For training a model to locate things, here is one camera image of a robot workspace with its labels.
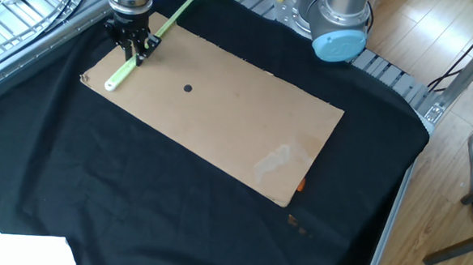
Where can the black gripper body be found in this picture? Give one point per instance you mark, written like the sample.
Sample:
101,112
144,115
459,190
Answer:
133,21

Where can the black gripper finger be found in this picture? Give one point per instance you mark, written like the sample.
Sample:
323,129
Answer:
128,47
143,46

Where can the pale green plastic flyswatter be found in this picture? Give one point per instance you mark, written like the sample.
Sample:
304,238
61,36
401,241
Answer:
117,79

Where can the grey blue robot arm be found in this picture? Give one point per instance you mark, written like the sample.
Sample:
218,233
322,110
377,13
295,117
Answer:
338,44

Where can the small black round dot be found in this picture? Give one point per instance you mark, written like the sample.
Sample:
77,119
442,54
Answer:
187,88

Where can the brown cardboard sheet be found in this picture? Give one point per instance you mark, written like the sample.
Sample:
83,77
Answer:
221,119

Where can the black table cloth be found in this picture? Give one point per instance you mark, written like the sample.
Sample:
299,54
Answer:
96,182

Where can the small orange piece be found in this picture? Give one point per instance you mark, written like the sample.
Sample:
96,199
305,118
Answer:
301,184

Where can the large white paper sheet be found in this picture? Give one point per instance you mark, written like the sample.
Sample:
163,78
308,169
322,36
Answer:
19,253

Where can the aluminium table edge rail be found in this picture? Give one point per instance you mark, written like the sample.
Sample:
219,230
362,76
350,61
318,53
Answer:
29,62

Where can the aluminium corner post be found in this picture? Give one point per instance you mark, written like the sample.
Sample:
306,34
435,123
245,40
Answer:
466,75

